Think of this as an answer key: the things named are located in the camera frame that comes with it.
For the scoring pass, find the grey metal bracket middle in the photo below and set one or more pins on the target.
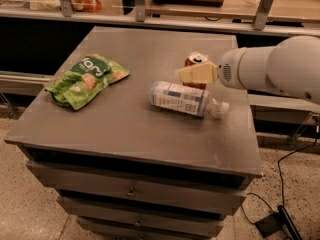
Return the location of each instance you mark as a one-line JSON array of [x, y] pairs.
[[140, 13]]

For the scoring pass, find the grey drawer cabinet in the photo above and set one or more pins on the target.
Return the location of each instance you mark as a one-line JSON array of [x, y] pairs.
[[125, 167]]

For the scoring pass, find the black floor power box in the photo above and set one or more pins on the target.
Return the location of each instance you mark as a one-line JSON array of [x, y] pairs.
[[275, 222]]

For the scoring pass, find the red coke can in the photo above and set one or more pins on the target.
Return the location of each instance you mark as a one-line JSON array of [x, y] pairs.
[[193, 58]]

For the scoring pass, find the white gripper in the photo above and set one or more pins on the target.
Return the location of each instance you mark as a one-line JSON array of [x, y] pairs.
[[230, 71]]

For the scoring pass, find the clear blue-label plastic bottle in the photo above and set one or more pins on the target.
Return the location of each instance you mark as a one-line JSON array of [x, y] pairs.
[[187, 100]]

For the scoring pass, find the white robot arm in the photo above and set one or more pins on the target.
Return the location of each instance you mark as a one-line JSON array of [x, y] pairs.
[[291, 68]]

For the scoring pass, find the green chip bag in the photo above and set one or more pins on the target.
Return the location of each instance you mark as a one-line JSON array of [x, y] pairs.
[[79, 85]]

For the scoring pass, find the grey metal bracket right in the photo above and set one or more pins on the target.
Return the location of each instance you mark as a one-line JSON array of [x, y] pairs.
[[261, 15]]

